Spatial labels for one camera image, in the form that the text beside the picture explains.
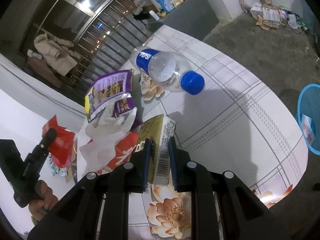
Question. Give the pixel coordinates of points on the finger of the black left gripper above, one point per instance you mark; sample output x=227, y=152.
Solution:
x=42, y=144

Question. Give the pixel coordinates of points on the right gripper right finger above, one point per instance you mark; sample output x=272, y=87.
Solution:
x=210, y=193

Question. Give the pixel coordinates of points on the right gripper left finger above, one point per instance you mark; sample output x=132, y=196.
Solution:
x=115, y=187

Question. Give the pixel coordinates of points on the gold drink carton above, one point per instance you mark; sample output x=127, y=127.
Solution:
x=158, y=129

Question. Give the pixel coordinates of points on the red white paper bag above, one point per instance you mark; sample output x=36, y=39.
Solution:
x=124, y=149

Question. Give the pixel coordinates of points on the white tissue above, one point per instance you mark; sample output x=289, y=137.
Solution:
x=97, y=141

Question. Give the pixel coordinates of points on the blue mesh trash basket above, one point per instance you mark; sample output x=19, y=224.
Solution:
x=307, y=116

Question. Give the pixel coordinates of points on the left hand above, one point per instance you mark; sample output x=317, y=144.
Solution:
x=46, y=202

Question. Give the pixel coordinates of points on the red packaging on floor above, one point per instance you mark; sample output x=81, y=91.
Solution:
x=61, y=147

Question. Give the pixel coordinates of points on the purple snack bag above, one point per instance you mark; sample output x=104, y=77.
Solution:
x=112, y=91

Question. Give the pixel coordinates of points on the Pepsi plastic bottle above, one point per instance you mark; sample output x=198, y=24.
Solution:
x=168, y=70

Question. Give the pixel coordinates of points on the beige hanging coat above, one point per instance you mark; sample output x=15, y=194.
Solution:
x=58, y=52

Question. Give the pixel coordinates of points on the metal balcony railing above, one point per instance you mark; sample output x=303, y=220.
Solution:
x=104, y=32

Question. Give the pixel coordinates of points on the blue detergent bottle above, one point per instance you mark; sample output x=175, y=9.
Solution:
x=166, y=5

